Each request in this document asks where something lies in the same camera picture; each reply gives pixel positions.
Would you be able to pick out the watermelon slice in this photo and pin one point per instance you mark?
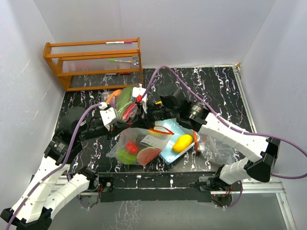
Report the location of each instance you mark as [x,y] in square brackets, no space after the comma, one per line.
[146,155]

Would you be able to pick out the yellow mango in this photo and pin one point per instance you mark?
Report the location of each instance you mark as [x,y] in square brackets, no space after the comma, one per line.
[182,143]

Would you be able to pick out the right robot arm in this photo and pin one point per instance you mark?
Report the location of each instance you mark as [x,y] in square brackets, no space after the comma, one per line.
[260,153]

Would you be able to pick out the white dotted zip bag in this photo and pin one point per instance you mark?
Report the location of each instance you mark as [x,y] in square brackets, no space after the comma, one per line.
[114,100]

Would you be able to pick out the green pen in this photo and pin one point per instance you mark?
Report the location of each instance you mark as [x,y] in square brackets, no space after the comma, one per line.
[122,61]

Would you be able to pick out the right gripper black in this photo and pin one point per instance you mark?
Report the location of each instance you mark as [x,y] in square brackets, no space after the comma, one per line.
[142,122]

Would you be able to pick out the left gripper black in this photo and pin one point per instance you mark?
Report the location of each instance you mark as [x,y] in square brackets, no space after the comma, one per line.
[108,133]

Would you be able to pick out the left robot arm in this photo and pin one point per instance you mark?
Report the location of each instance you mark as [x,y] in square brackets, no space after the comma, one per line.
[38,205]

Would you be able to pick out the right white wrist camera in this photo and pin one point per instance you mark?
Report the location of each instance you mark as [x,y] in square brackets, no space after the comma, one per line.
[140,95]

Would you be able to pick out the red chili pepper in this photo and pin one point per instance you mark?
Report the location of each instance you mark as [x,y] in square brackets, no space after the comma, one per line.
[130,112]

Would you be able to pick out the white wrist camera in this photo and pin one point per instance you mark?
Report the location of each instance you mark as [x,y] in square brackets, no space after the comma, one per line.
[108,114]
[140,95]

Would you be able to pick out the clear bag orange zipper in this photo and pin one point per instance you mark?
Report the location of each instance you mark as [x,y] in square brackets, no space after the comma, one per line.
[215,151]
[144,138]

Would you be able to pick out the light blue plastic basket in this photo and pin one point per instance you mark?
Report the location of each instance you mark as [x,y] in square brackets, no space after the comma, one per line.
[167,155]

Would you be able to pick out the wooden shelf rack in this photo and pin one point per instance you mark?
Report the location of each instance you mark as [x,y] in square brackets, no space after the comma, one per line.
[72,59]

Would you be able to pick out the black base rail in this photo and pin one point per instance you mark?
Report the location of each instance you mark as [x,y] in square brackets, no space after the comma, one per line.
[152,186]

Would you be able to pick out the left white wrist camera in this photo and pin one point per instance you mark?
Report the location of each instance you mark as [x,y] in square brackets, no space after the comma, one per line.
[108,114]

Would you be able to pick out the pink white pen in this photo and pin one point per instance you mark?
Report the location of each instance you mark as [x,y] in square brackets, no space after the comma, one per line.
[118,42]

